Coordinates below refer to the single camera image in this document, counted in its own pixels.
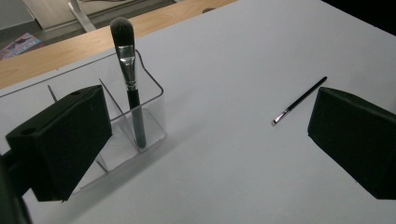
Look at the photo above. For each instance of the clear acrylic organizer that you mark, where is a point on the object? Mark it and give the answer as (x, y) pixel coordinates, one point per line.
(152, 124)

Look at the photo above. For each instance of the white cabinet panel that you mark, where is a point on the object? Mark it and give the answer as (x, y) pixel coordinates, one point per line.
(12, 12)

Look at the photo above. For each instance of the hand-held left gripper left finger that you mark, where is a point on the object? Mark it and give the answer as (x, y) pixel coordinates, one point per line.
(62, 140)

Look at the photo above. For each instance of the white desk frame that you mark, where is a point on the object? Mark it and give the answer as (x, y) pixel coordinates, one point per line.
(81, 17)

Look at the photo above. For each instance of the pink printed packet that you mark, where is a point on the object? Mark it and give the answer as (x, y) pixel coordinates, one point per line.
(21, 45)

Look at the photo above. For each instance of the thick black makeup brush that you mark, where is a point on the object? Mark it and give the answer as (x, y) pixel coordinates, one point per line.
(127, 62)

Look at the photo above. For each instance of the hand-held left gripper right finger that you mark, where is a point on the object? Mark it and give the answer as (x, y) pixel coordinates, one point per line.
(358, 140)

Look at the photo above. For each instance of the thin black makeup brush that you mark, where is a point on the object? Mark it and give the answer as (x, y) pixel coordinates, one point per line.
(299, 101)

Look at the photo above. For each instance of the wooden table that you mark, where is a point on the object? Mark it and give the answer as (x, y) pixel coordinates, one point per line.
(77, 46)

